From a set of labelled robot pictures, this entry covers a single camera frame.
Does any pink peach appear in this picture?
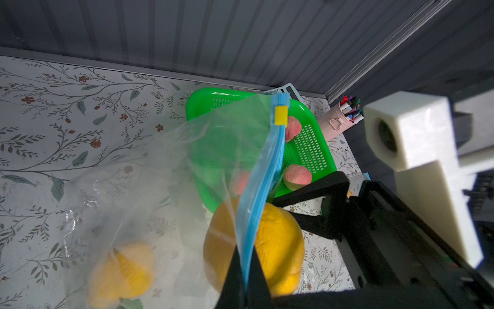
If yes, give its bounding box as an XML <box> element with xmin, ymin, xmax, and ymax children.
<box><xmin>283</xmin><ymin>164</ymin><xmax>313</xmax><ymax>191</ymax></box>
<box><xmin>285</xmin><ymin>116</ymin><xmax>302</xmax><ymax>143</ymax></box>
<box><xmin>230</xmin><ymin>171</ymin><xmax>250</xmax><ymax>196</ymax></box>

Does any pink metal pen bucket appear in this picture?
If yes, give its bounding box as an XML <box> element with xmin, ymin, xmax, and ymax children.
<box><xmin>317</xmin><ymin>104</ymin><xmax>355</xmax><ymax>141</ymax></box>

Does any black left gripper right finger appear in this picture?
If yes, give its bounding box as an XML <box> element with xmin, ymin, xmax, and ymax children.
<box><xmin>246</xmin><ymin>250</ymin><xmax>275</xmax><ymax>309</ymax></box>

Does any light blue calculator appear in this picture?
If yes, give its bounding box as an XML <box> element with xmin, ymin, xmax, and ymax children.
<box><xmin>263</xmin><ymin>82</ymin><xmax>304</xmax><ymax>103</ymax></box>

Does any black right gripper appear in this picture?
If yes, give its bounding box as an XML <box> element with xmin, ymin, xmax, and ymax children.
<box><xmin>271</xmin><ymin>171</ymin><xmax>493</xmax><ymax>308</ymax></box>

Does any yellow peach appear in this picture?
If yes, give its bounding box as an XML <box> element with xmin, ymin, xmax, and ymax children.
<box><xmin>203</xmin><ymin>198</ymin><xmax>305</xmax><ymax>297</ymax></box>
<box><xmin>87</xmin><ymin>242</ymin><xmax>156</xmax><ymax>308</ymax></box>

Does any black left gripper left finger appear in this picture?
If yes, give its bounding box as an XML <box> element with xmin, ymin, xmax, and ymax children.
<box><xmin>214</xmin><ymin>247</ymin><xmax>246</xmax><ymax>309</ymax></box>

